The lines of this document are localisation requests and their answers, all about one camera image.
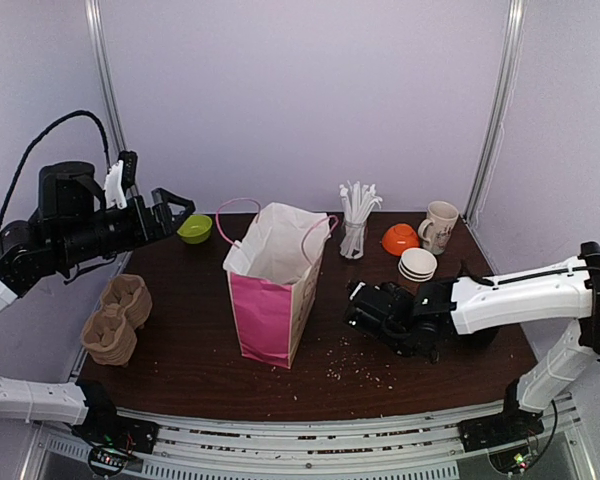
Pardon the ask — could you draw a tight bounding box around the aluminium frame post right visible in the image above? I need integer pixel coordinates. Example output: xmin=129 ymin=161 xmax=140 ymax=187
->
xmin=464 ymin=0 xmax=528 ymax=227

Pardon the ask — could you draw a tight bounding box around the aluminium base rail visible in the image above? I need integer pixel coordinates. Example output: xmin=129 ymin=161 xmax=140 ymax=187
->
xmin=29 ymin=404 xmax=581 ymax=480

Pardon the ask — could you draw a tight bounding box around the aluminium frame post left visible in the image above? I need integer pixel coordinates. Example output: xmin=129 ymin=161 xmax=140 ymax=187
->
xmin=85 ymin=0 xmax=138 ymax=206

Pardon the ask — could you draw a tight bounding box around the glass jar of straws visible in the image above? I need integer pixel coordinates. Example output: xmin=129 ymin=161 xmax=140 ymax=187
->
xmin=339 ymin=181 xmax=383 ymax=260

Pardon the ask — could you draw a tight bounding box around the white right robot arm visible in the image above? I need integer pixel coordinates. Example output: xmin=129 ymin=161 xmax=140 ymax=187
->
xmin=344 ymin=241 xmax=600 ymax=442

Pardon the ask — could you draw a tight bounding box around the white pink paper bag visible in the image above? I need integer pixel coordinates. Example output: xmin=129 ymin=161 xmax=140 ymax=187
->
xmin=215 ymin=202 xmax=338 ymax=369

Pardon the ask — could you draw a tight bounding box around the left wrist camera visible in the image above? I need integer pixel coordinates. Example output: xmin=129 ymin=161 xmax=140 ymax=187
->
xmin=104 ymin=151 xmax=138 ymax=209

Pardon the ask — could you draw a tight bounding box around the stack of brown paper cups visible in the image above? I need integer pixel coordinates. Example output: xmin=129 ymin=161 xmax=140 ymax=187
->
xmin=398 ymin=248 xmax=438 ymax=282

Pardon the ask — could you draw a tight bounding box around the green plastic bowl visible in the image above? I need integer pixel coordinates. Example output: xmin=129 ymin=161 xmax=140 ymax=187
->
xmin=177 ymin=215 xmax=213 ymax=245

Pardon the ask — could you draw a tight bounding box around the orange plastic bowl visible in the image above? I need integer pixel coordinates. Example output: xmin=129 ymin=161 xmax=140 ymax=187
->
xmin=381 ymin=223 xmax=420 ymax=257

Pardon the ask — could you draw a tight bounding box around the aluminium frame post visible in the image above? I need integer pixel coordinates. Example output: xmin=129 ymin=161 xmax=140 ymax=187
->
xmin=85 ymin=0 xmax=138 ymax=206
xmin=464 ymin=0 xmax=528 ymax=227

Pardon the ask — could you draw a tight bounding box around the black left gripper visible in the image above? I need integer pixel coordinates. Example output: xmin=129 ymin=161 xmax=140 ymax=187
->
xmin=55 ymin=185 xmax=194 ymax=266

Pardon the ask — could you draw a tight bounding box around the white ceramic mug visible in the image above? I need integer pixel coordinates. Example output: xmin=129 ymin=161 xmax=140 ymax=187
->
xmin=417 ymin=200 xmax=459 ymax=255

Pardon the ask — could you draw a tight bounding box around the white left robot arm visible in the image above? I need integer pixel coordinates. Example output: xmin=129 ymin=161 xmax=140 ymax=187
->
xmin=0 ymin=158 xmax=195 ymax=444

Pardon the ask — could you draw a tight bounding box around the stack of pulp cup carriers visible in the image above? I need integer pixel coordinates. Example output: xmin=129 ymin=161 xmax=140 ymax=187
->
xmin=81 ymin=274 xmax=153 ymax=367

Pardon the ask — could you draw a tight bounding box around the stack of black cup lids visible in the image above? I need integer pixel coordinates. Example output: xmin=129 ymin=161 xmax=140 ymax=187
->
xmin=466 ymin=327 xmax=499 ymax=349

